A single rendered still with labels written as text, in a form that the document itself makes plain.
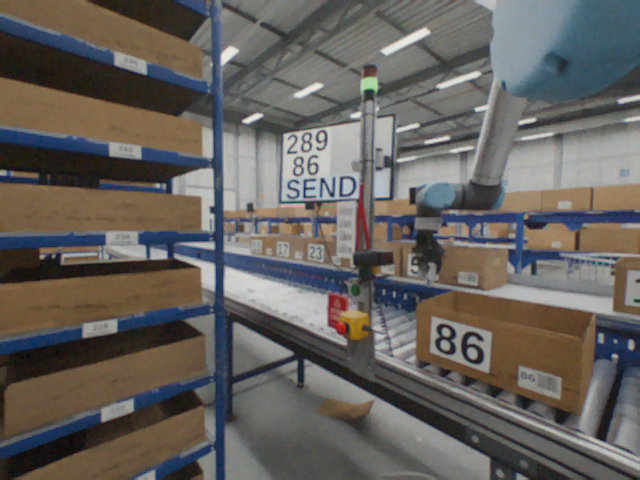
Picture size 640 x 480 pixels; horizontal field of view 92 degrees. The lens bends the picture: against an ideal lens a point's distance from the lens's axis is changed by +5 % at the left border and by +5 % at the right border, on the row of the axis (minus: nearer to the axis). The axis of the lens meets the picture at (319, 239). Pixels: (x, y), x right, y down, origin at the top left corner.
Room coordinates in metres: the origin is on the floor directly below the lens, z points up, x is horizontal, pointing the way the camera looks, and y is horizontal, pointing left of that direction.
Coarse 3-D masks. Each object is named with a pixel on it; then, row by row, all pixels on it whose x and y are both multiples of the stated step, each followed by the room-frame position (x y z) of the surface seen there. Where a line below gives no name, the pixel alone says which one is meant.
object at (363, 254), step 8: (376, 248) 0.93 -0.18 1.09; (352, 256) 0.93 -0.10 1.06; (360, 256) 0.91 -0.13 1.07; (368, 256) 0.89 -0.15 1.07; (376, 256) 0.87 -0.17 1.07; (384, 256) 0.86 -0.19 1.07; (392, 256) 0.89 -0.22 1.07; (360, 264) 0.91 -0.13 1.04; (368, 264) 0.89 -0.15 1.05; (376, 264) 0.87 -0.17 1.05; (384, 264) 0.86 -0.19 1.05; (392, 264) 0.89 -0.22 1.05; (360, 272) 0.93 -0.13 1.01; (368, 272) 0.91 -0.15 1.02; (376, 272) 0.90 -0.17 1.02; (360, 280) 0.92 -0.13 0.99; (368, 280) 0.90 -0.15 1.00
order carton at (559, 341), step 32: (416, 320) 0.93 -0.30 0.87; (448, 320) 0.86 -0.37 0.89; (480, 320) 0.80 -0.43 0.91; (512, 320) 1.00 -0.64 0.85; (544, 320) 0.94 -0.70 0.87; (576, 320) 0.88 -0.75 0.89; (416, 352) 0.93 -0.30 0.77; (512, 352) 0.75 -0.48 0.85; (544, 352) 0.70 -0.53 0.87; (576, 352) 0.66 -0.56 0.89; (512, 384) 0.75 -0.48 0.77; (576, 384) 0.66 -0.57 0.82
